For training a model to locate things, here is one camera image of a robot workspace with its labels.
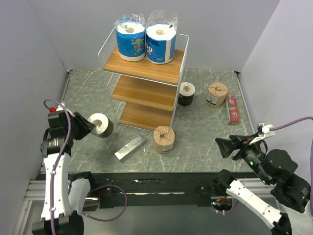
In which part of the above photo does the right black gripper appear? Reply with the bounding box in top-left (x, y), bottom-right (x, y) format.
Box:
top-left (214, 130), bottom-right (271, 183)

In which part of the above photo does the black paper towel roll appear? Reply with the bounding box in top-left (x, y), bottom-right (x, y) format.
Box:
top-left (178, 82), bottom-right (195, 106)
top-left (88, 113), bottom-right (113, 138)

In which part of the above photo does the blue paper towel roll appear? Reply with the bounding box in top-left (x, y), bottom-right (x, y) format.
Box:
top-left (114, 14), bottom-right (146, 62)
top-left (146, 10), bottom-right (178, 64)

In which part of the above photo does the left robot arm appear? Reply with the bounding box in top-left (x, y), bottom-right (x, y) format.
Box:
top-left (32, 107), bottom-right (97, 235)

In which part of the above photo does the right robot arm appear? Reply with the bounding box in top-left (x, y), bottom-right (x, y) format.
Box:
top-left (213, 135), bottom-right (313, 235)

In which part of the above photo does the red toothpaste box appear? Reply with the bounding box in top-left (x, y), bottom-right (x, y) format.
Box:
top-left (225, 94), bottom-right (240, 125)

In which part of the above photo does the silver toothpaste box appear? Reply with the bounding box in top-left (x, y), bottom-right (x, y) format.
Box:
top-left (114, 135), bottom-right (147, 162)

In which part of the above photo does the brown paper roll back right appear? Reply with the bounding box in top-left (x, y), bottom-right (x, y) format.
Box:
top-left (206, 82), bottom-right (228, 108)

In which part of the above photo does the brown paper roll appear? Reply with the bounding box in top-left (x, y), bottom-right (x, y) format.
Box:
top-left (153, 126), bottom-right (175, 154)
top-left (206, 82), bottom-right (228, 108)

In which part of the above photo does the brown paper roll front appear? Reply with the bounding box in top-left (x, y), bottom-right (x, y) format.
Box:
top-left (153, 126), bottom-right (175, 154)

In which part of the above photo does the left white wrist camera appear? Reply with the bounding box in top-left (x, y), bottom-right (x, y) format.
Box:
top-left (49, 102), bottom-right (74, 117)

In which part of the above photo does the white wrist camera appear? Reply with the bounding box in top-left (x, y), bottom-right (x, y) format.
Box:
top-left (49, 102), bottom-right (74, 117)
top-left (250, 122), bottom-right (275, 145)

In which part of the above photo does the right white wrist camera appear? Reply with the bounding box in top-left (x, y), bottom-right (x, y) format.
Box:
top-left (250, 122), bottom-right (275, 145)

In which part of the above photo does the white wire wooden shelf rack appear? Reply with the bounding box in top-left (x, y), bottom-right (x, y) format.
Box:
top-left (98, 30), bottom-right (189, 131)

